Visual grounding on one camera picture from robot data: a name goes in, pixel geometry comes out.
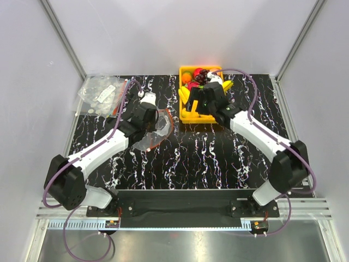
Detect yellow banana bunch in tray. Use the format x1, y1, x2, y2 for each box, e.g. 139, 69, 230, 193
222, 80, 234, 92

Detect orange fruit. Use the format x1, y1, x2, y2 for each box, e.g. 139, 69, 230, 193
181, 71, 192, 85

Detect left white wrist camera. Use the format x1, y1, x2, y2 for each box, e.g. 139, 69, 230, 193
140, 92, 157, 106

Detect pink dragon fruit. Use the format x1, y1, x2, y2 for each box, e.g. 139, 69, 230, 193
186, 81, 200, 91

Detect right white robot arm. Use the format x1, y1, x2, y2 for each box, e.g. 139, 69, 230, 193
185, 82, 310, 217

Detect dark purple grape bunch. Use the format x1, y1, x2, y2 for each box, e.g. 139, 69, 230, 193
195, 69, 210, 86

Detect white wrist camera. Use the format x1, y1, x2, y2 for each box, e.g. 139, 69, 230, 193
140, 92, 157, 106
207, 71, 223, 85

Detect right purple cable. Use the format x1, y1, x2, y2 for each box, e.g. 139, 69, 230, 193
209, 67, 317, 237

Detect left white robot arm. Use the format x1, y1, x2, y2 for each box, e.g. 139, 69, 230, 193
43, 102, 159, 216

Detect purple cable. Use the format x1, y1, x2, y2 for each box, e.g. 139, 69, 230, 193
43, 79, 144, 260
209, 67, 317, 237

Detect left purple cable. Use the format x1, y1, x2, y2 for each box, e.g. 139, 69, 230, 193
43, 79, 144, 260

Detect red peach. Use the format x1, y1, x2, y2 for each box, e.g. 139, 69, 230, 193
192, 68, 203, 78

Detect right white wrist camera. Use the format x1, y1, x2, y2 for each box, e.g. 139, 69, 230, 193
207, 71, 223, 85

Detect yellow banana bunch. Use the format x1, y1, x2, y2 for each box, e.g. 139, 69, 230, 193
222, 80, 234, 92
178, 86, 190, 105

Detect clear zip bag orange zipper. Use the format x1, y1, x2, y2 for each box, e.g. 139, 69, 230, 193
133, 109, 173, 152

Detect stack of clear zip bags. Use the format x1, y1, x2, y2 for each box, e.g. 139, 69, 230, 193
77, 75, 127, 118

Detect yellow plastic fruit tray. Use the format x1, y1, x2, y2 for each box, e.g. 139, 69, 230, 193
178, 65, 221, 124

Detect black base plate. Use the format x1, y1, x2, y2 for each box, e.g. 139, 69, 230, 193
86, 189, 280, 218

